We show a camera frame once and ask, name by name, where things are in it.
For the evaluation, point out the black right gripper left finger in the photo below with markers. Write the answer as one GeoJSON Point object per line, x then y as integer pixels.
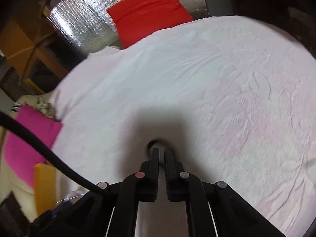
{"type": "Point", "coordinates": [149, 183]}

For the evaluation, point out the white pink bedspread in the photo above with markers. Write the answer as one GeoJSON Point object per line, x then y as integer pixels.
{"type": "Point", "coordinates": [235, 97]}

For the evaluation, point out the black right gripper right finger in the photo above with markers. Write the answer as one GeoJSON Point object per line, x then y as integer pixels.
{"type": "Point", "coordinates": [176, 186]}

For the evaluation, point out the small red pillow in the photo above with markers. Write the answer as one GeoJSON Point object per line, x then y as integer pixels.
{"type": "Point", "coordinates": [137, 19]}

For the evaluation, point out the cream leather sofa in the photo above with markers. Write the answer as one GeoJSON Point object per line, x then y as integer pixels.
{"type": "Point", "coordinates": [10, 183]}

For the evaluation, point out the wooden cabinet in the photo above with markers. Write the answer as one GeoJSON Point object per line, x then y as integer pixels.
{"type": "Point", "coordinates": [25, 37]}

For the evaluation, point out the silver foil insulation panel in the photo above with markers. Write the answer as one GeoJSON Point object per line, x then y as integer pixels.
{"type": "Point", "coordinates": [88, 27]}

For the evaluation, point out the orange cardboard tray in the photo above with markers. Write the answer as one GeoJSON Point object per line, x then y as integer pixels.
{"type": "Point", "coordinates": [44, 187]}

